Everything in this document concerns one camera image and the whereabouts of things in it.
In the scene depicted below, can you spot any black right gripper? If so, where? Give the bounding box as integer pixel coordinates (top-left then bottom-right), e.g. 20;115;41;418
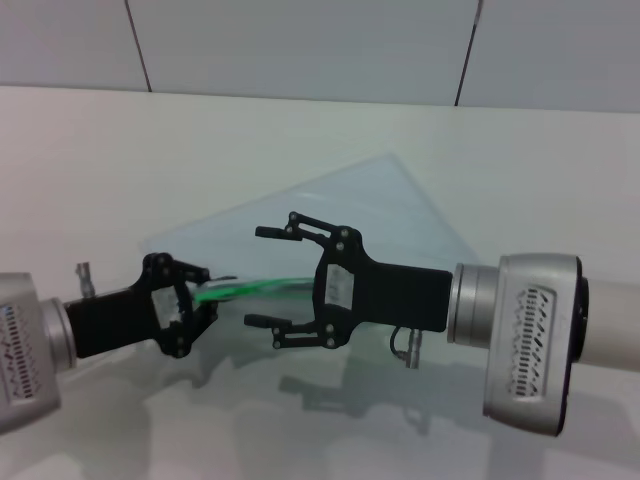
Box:
242;211;454;351

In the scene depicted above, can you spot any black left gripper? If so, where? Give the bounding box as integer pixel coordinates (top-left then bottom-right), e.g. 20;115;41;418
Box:
64;251;219;361

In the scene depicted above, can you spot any clear green-zip document bag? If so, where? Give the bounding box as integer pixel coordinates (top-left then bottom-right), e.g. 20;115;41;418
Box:
139;153;481;361

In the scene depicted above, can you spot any silver cable plug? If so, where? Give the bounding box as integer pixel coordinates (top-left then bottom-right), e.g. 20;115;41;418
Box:
74;261;99;297
389;324;424;372

